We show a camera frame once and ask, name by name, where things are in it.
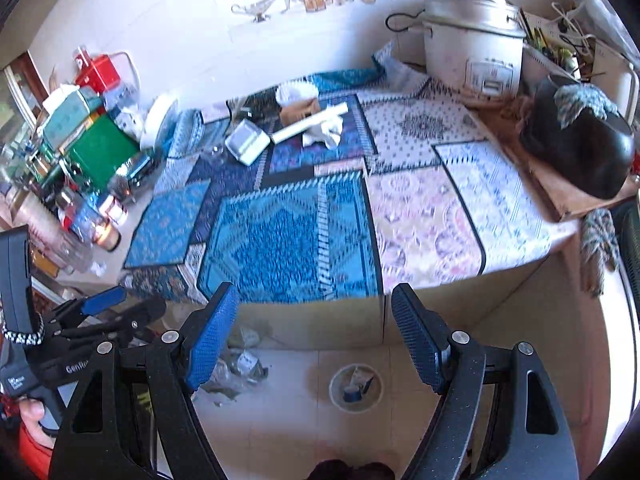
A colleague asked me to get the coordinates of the small white square container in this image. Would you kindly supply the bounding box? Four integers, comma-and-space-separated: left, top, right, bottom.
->
224, 118, 271, 166

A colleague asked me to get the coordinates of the plastic bag of white packets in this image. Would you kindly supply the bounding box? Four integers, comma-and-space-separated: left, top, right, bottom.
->
106, 84, 147, 142

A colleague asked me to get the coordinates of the blue plastic basket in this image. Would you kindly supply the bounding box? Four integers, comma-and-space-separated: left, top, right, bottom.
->
167, 109, 205, 160

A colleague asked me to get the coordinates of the white jar red label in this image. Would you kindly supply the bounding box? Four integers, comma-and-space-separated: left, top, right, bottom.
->
97, 194, 129, 224

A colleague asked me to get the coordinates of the crumpled clear plastic wrap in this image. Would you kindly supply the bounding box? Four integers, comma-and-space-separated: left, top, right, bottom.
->
27, 195, 96, 276

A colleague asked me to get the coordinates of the person's left forearm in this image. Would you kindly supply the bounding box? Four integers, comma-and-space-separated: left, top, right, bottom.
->
0, 427, 57, 480

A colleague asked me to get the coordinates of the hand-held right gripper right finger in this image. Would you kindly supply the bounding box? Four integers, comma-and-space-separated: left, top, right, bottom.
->
391, 283, 582, 480

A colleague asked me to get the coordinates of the lit glass candle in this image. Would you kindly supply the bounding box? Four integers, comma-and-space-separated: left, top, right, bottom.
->
92, 219, 123, 252

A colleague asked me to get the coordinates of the clear plastic bag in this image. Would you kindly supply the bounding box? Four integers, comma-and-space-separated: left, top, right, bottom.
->
569, 0, 627, 62

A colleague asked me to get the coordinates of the white foam net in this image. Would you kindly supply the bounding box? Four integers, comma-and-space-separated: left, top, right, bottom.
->
275, 81, 320, 109

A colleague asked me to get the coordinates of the large cardboard box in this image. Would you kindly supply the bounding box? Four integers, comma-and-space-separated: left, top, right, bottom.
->
150, 247, 612, 480

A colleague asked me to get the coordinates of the black power cord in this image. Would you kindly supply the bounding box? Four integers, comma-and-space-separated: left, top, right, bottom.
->
384, 9, 427, 34

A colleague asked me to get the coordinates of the white tissue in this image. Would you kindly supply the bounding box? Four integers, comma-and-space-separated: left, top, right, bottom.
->
302, 117, 344, 150

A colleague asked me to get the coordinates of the crumpled plastic bag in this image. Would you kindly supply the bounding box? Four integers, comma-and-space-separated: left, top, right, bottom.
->
192, 326, 269, 407

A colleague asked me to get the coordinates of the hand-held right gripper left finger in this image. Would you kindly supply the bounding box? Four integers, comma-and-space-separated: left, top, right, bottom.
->
47, 281, 242, 480

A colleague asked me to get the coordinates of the patterned blue tablecloth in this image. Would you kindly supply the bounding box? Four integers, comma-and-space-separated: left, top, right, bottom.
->
122, 42, 553, 307

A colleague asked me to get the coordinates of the white rice cooker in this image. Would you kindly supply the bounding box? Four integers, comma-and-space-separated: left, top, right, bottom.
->
421, 0, 529, 99

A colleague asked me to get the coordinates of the person's left hand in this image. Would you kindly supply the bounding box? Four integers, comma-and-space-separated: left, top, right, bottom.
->
17, 396, 63, 441

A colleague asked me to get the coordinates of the dark round pot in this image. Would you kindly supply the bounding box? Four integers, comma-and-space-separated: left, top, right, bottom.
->
519, 75, 637, 200

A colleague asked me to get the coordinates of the white round tray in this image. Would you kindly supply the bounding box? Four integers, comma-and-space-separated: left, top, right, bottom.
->
139, 93, 180, 150

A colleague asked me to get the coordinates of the white cable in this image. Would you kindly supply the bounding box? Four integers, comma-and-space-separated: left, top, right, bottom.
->
551, 1, 597, 42

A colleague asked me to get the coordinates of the teal tissue box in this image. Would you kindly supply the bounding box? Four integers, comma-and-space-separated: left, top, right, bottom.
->
40, 85, 104, 147

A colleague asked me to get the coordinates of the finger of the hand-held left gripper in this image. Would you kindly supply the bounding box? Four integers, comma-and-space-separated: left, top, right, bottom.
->
60, 296, 168, 350
47, 285, 128, 333

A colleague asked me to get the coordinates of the white plastic basket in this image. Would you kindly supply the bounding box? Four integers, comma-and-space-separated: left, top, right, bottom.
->
520, 0, 640, 127

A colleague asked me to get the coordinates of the teal knitted cloth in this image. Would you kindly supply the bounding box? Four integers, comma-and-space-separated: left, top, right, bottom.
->
552, 82, 621, 129

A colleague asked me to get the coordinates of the brown cardboard piece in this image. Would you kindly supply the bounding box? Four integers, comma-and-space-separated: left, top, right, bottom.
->
279, 97, 321, 127

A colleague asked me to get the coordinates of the knitted rope cloth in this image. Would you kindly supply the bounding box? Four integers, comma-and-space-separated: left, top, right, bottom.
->
579, 207, 626, 299

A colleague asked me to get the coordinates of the white paper tube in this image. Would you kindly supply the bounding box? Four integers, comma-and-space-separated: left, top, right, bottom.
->
271, 102, 350, 144

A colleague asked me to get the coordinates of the red container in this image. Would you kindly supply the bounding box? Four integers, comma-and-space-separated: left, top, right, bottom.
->
73, 47, 124, 94

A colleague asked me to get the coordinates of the green box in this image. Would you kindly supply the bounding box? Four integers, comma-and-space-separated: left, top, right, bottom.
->
64, 112, 141, 192

